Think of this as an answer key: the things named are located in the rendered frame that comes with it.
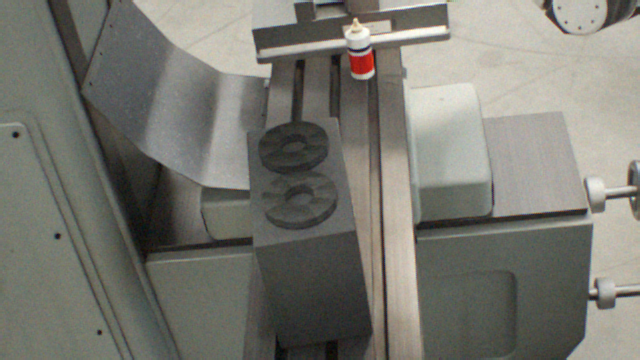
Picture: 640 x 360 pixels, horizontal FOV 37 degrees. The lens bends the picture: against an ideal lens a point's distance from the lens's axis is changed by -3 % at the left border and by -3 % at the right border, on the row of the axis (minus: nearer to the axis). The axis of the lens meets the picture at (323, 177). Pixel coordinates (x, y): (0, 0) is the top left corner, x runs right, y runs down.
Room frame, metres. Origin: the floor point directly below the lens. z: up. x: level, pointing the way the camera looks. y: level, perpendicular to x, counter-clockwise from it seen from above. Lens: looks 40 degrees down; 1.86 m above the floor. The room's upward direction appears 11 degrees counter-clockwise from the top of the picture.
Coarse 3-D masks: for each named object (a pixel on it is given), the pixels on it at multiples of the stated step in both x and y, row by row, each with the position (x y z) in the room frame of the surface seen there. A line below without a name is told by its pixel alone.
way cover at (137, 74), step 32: (128, 0) 1.54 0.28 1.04; (128, 32) 1.46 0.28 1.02; (160, 32) 1.53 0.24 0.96; (96, 64) 1.31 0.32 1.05; (128, 64) 1.38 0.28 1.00; (160, 64) 1.45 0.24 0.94; (192, 64) 1.51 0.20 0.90; (96, 96) 1.25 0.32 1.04; (128, 96) 1.31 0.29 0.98; (160, 96) 1.37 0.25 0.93; (192, 96) 1.42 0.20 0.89; (224, 96) 1.45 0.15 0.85; (256, 96) 1.45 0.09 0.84; (128, 128) 1.25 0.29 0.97; (160, 128) 1.30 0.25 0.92; (192, 128) 1.33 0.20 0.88; (224, 128) 1.36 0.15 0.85; (256, 128) 1.36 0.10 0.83; (160, 160) 1.22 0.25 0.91; (192, 160) 1.26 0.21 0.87; (224, 160) 1.28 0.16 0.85
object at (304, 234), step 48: (288, 144) 0.97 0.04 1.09; (336, 144) 0.96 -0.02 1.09; (288, 192) 0.87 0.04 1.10; (336, 192) 0.85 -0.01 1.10; (288, 240) 0.80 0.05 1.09; (336, 240) 0.80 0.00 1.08; (288, 288) 0.80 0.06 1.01; (336, 288) 0.80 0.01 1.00; (288, 336) 0.80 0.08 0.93; (336, 336) 0.80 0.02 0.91
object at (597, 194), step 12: (636, 168) 1.27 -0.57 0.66; (588, 180) 1.28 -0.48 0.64; (600, 180) 1.27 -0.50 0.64; (636, 180) 1.26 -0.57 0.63; (588, 192) 1.26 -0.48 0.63; (600, 192) 1.25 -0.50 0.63; (612, 192) 1.26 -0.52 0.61; (624, 192) 1.26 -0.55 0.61; (636, 192) 1.25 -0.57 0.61; (600, 204) 1.24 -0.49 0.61; (636, 204) 1.25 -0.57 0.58; (636, 216) 1.23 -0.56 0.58
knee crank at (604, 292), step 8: (600, 280) 1.14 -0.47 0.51; (608, 280) 1.14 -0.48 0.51; (592, 288) 1.14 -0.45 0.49; (600, 288) 1.13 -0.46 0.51; (608, 288) 1.12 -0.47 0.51; (616, 288) 1.13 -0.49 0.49; (624, 288) 1.13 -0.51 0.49; (632, 288) 1.13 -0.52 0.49; (592, 296) 1.13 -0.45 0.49; (600, 296) 1.12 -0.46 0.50; (608, 296) 1.11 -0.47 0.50; (616, 296) 1.12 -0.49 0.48; (624, 296) 1.12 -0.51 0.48; (632, 296) 1.12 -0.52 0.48; (600, 304) 1.11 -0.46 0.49; (608, 304) 1.11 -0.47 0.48
